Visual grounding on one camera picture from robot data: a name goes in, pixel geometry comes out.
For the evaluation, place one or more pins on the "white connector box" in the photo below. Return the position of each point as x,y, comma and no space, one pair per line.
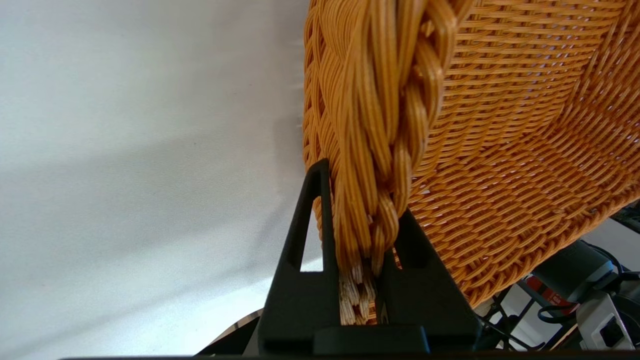
602,325

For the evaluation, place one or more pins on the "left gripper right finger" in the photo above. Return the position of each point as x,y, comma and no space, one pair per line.
425,300

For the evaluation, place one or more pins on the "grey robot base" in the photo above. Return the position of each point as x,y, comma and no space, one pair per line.
575,265

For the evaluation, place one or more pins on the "orange wicker basket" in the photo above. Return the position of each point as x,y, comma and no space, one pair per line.
500,125

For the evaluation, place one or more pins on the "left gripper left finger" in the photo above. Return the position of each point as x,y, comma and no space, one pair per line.
295,300

